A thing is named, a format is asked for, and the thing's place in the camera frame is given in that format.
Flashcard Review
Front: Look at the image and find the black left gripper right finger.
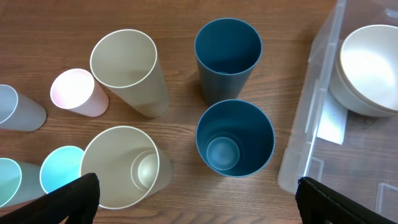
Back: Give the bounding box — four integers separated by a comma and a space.
295, 177, 396, 224

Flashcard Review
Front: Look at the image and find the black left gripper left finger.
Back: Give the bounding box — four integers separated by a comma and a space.
1, 173, 100, 224

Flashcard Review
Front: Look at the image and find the light blue small cup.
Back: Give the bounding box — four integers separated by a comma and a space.
39, 146, 84, 194

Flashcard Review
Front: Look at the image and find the mint green small cup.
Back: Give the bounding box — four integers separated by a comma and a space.
1, 157, 45, 208

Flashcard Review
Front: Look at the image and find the cream tall cup front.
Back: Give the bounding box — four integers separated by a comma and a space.
80, 126, 173, 210

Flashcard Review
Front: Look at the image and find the cream tall cup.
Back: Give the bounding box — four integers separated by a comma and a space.
90, 29, 169, 118
80, 126, 173, 210

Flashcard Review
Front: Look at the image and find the clear plastic storage bin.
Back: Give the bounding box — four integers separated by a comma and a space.
278, 0, 397, 223

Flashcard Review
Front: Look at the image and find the grey small cup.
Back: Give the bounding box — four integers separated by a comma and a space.
1, 84, 47, 131

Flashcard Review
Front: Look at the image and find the small cream bowl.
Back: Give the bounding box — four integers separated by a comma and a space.
338, 24, 397, 113

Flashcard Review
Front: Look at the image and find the large cream bowl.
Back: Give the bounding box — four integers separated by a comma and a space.
329, 59, 397, 117

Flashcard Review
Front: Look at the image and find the white label in bin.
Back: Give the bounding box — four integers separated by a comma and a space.
317, 91, 348, 145

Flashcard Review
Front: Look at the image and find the blue tall cup front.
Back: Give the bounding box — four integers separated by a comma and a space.
195, 99, 275, 177

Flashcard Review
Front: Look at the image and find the blue tall cup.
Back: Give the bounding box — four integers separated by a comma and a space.
195, 99, 275, 177
194, 17, 262, 106

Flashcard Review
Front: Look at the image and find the blue tall cup rear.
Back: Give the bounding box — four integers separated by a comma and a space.
194, 17, 262, 106

